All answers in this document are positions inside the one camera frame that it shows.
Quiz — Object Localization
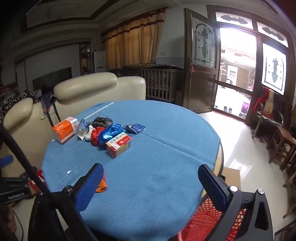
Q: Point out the orange and white box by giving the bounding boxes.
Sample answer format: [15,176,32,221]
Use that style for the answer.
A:
[51,117,79,144]

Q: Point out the red wrapper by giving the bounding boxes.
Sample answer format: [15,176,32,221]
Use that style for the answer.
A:
[91,126,105,146]

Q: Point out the black white patterned clothing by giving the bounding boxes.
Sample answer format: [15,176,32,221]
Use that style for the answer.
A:
[0,89,40,123]

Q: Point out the wooden crib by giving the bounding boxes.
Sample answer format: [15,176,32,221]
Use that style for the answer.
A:
[110,64,185,103]

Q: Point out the white refrigerator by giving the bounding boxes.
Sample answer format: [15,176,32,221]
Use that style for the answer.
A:
[93,50,106,73]

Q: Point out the metal frame chair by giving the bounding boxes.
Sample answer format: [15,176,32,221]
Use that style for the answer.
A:
[251,102,284,139]

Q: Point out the orange wrapper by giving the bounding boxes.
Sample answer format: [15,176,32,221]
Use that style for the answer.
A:
[95,177,108,193]

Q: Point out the cream leather sofa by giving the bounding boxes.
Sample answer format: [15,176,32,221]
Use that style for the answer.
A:
[0,72,147,209]

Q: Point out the black television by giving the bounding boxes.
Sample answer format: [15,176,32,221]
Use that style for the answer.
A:
[32,67,73,92]

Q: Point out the dark blue wrapper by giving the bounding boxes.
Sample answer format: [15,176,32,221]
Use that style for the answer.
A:
[124,124,147,134]

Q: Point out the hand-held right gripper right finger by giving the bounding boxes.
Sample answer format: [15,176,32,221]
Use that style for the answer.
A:
[198,164,274,241]

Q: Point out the white paper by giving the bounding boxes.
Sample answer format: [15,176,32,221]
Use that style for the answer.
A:
[84,125,96,141]

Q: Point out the clear plastic strip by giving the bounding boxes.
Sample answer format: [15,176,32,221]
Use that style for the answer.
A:
[58,170,80,183]

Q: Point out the wooden glazed door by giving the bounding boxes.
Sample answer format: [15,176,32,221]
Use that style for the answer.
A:
[183,8,220,114]

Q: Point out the wooden glazed door frame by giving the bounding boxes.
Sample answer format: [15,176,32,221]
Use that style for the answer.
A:
[207,5,295,126]

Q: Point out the round wooden table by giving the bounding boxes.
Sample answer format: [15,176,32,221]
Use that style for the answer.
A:
[201,141,225,197]

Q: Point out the white printed medicine box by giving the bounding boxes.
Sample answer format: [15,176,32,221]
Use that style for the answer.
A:
[105,133,133,158]

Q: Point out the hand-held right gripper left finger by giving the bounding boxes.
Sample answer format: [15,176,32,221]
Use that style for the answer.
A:
[28,163,104,241]

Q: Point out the blue foil wrapper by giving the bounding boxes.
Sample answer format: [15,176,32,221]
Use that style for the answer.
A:
[97,123,125,145]

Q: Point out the thin white stick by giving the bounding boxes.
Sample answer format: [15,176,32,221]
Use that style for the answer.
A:
[52,101,115,142]

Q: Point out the beige striped cloth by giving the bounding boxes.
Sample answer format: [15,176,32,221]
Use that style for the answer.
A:
[264,90,280,114]

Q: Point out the cardboard box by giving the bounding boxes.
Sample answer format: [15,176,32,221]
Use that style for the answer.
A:
[222,167,241,189]

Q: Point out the blue tablecloth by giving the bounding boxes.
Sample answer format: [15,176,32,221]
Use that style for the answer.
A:
[41,100,221,241]

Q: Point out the red printed carton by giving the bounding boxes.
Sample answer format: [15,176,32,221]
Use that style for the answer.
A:
[30,170,47,187]

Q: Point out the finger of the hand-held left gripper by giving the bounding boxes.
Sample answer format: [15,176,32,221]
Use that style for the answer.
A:
[0,155,14,167]

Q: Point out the black plastic bag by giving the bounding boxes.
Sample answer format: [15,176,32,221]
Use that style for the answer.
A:
[92,116,114,128]

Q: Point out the red cloth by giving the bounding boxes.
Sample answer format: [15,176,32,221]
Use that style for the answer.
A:
[254,88,270,114]

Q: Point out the tan curtains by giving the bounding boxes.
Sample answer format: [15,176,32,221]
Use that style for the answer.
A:
[101,8,167,70]

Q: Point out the wooden chair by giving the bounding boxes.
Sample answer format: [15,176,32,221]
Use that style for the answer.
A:
[266,125,296,172]

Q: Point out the red plastic basket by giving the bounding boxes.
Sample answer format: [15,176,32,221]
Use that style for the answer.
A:
[178,196,247,241]

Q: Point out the patterned cloth bag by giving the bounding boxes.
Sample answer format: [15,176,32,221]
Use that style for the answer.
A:
[40,91,61,127]

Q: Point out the display cabinet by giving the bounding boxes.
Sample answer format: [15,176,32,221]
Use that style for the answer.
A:
[79,43,92,76]

